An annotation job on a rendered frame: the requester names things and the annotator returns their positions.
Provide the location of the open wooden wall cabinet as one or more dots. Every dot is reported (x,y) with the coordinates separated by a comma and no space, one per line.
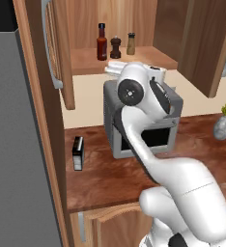
(86,61)

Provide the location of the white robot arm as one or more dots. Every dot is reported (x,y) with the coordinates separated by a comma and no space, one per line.
(182,189)

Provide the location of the grey toaster oven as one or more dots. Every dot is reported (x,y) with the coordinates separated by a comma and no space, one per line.
(111,119)

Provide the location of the tall wooden side panel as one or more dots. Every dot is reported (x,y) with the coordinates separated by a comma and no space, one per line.
(37,64)

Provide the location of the grey fridge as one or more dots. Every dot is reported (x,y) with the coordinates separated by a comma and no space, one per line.
(18,144)

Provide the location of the tan shaker with black cap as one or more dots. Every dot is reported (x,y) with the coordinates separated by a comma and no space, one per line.
(130,45)

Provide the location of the black and white box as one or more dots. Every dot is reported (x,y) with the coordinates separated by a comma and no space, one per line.
(78,154)

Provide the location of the dark brown pepper mill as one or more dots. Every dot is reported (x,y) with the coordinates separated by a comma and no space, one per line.
(115,48)

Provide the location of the green plant in grey vase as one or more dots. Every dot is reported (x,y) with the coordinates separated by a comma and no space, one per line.
(223,127)

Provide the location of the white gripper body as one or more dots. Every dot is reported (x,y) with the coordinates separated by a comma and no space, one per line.
(114,68)

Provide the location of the wooden base cupboard door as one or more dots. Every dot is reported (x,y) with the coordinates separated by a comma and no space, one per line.
(118,228)

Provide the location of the red sauce bottle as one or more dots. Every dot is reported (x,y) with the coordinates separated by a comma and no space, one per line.
(102,46)

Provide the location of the wooden cabinet door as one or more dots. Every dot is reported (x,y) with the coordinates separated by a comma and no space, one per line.
(203,41)
(65,54)

